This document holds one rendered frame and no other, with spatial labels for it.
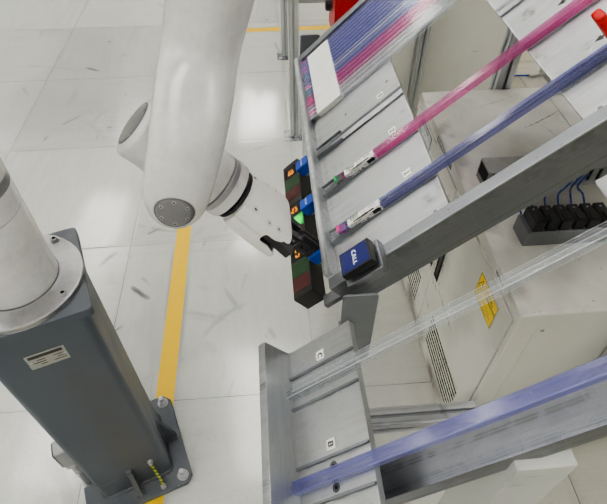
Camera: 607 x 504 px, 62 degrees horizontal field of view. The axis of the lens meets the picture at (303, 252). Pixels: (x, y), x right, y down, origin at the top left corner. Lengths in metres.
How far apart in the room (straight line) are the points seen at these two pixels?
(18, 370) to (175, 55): 0.55
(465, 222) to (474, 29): 1.61
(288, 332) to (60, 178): 1.19
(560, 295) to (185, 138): 0.67
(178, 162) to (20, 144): 2.01
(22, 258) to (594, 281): 0.90
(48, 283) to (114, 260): 1.03
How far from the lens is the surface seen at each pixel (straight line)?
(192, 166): 0.56
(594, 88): 0.71
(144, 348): 1.59
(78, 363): 0.92
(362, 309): 0.71
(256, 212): 0.70
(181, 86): 0.56
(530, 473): 0.56
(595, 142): 0.67
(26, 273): 0.79
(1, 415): 1.64
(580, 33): 0.79
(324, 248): 0.77
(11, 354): 0.88
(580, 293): 0.98
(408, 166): 0.78
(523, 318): 0.91
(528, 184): 0.67
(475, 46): 2.28
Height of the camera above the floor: 1.30
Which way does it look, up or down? 48 degrees down
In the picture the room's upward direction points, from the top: straight up
